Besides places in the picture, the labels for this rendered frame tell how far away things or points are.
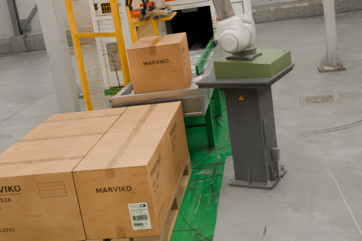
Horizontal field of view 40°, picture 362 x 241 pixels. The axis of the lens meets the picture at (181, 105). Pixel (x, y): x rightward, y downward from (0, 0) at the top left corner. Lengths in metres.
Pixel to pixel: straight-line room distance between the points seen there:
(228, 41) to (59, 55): 2.09
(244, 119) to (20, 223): 1.49
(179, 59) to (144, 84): 0.33
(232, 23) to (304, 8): 9.30
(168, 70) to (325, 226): 1.61
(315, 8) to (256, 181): 9.13
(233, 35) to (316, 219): 1.14
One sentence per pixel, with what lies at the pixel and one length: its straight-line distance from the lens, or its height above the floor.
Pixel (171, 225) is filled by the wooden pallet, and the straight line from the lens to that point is 3.02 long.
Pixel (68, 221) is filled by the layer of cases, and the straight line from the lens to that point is 2.79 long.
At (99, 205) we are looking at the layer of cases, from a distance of 2.68.
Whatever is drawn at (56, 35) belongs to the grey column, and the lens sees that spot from 4.63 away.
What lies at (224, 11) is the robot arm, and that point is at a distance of 3.00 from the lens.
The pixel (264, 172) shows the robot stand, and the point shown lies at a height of 0.10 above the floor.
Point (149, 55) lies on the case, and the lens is 3.72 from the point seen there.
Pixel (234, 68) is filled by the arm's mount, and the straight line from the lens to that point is 3.16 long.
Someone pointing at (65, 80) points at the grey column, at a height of 0.64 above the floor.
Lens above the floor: 1.44
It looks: 15 degrees down
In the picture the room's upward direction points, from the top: 9 degrees counter-clockwise
